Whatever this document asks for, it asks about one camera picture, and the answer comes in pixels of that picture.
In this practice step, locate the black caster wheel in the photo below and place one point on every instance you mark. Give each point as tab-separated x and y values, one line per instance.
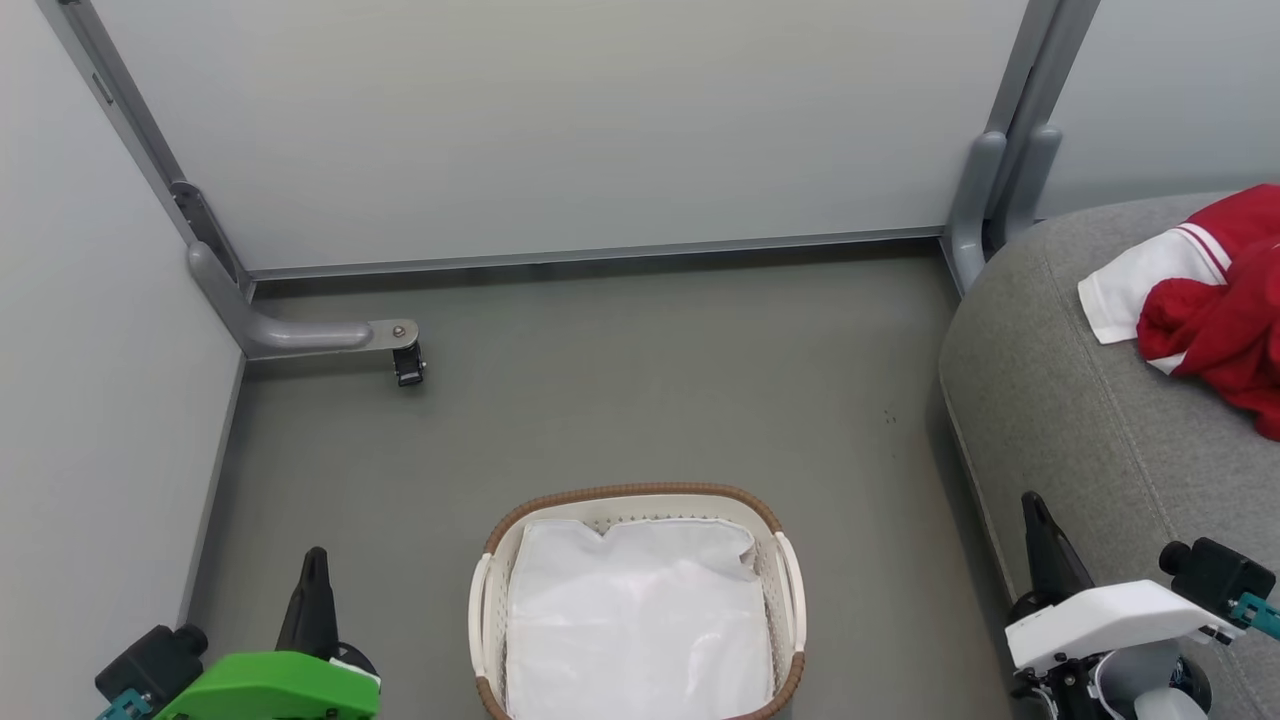
409	365

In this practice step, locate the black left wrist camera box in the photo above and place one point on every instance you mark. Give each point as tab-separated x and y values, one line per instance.
155	660

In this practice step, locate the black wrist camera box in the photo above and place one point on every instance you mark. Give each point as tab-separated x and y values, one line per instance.
155	660
1215	575

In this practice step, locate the red jersey with white sleeve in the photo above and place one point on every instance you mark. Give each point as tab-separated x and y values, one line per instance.
1140	280

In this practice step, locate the white wicker-rim laundry basket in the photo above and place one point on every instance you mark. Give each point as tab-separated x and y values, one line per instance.
490	600

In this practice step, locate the grey partition post with foot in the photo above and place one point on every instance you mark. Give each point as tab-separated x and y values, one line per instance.
280	335

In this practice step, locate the grey double partition post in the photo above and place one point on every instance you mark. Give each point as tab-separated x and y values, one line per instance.
1010	150

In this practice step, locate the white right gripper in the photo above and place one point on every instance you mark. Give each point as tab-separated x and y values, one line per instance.
1110	615

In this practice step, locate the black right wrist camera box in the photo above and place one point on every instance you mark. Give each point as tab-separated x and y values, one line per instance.
1215	575

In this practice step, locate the white basket liner cloth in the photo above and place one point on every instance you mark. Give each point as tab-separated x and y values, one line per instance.
640	620

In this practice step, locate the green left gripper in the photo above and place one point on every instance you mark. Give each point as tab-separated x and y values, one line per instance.
270	690

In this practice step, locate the grey fabric sofa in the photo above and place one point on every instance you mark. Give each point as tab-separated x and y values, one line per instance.
1080	430

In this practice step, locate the grey partition bottom rail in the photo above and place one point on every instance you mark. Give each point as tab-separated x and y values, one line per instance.
600	255

